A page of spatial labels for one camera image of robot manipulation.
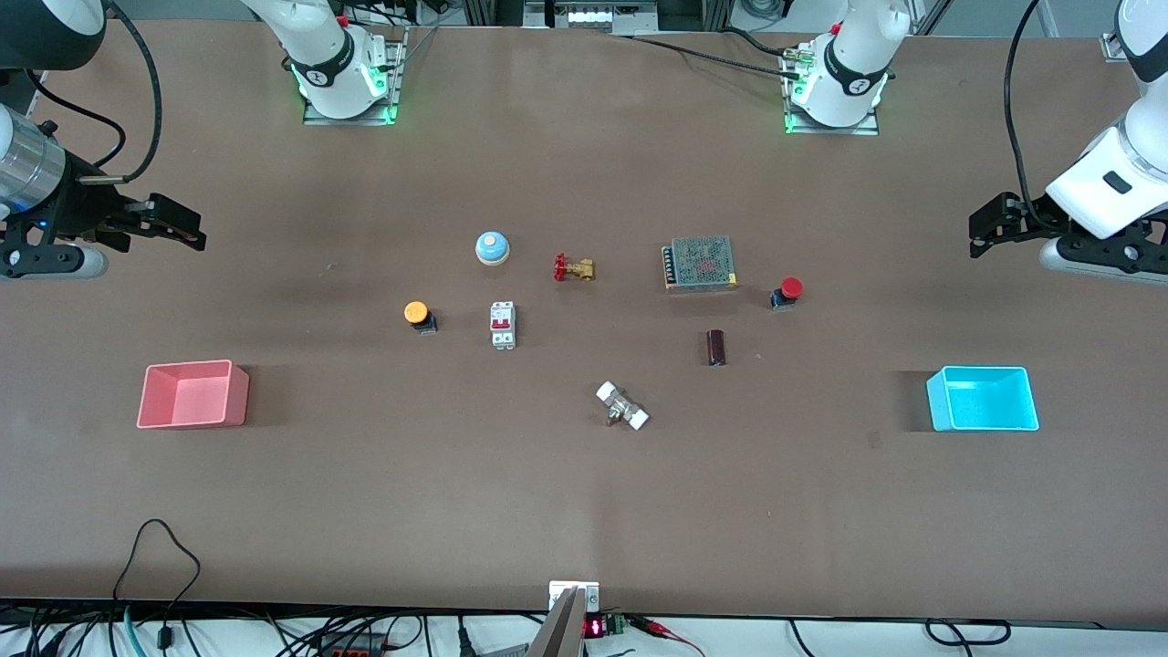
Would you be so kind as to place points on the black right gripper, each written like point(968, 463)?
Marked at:
point(80, 210)

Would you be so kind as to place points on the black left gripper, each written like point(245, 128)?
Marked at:
point(1029, 217)

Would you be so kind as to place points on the red push button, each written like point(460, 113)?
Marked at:
point(790, 289)

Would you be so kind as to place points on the yellow push button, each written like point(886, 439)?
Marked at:
point(417, 313)

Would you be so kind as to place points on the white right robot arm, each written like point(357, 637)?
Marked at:
point(324, 55)

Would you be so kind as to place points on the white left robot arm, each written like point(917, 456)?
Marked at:
point(853, 64)

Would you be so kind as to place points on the cyan plastic box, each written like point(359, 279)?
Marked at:
point(985, 401)

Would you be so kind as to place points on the pink plastic box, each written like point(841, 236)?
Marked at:
point(192, 397)

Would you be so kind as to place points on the metal mesh power supply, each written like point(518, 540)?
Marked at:
point(701, 263)

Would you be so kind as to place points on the dark red cylinder capacitor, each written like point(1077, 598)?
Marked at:
point(716, 348)

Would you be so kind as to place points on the blue service bell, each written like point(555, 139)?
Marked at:
point(492, 246)

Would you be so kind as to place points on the white circuit breaker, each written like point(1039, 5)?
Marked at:
point(503, 325)

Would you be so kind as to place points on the white steel pipe fitting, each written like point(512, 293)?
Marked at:
point(622, 407)

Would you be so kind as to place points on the red clip lead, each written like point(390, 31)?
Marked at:
point(671, 631)

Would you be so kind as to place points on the white mounting plate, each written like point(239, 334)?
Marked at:
point(589, 593)

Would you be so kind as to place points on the red digit display module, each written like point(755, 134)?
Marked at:
point(595, 627)

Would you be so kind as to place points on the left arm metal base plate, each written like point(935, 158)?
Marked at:
point(867, 128)

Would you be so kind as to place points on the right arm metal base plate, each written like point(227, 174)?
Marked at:
point(399, 64)

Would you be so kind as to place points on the aluminium frame with white device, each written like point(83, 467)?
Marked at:
point(589, 14)

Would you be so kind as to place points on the grey metal bracket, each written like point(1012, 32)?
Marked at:
point(558, 630)

